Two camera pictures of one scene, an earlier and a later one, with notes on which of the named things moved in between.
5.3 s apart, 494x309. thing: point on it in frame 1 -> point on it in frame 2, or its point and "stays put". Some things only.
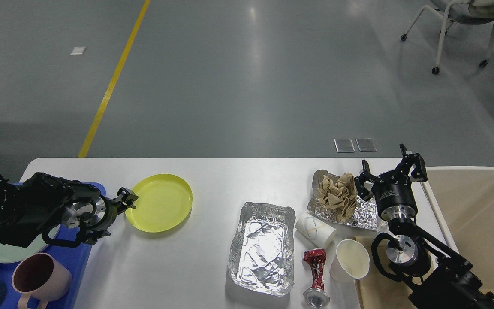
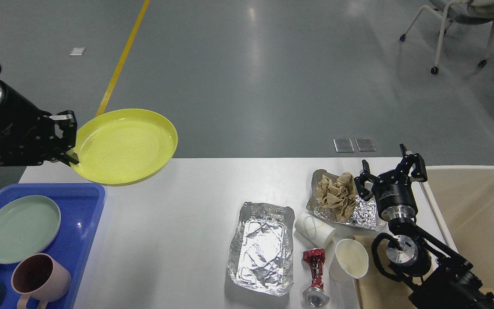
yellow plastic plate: [164, 201] -> [121, 146]
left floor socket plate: [344, 145] stays put
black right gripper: [393, 191] stays put
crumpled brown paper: [340, 194] stays put
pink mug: [41, 277] stays put
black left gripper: [95, 215] -> [22, 134]
